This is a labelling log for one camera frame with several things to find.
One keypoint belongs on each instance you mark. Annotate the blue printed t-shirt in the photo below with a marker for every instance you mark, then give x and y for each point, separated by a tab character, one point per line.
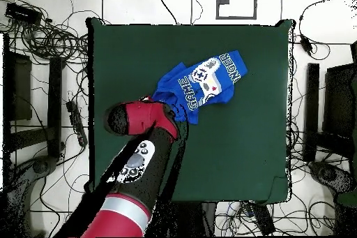
173	81

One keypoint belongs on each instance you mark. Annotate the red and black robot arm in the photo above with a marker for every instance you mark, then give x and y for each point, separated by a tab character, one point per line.
145	115

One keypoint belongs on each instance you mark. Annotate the black power strip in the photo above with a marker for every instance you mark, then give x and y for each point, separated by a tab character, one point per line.
262	218
76	123

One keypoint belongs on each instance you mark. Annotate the dark green table cloth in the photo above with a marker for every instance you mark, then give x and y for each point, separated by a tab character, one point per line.
251	151

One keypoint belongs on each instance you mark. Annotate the black floor stand base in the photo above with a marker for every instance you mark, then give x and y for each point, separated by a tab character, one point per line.
41	165
329	175

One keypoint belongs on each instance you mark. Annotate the black electronics box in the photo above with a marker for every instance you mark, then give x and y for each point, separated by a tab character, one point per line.
23	13

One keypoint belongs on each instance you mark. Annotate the black power adapter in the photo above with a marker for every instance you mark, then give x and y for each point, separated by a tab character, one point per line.
306	44

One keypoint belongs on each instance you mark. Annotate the black metal frame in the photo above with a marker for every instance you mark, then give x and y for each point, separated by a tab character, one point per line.
55	95
312	95

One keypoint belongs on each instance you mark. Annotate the grey square floor frame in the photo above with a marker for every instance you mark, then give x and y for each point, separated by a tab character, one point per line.
255	0

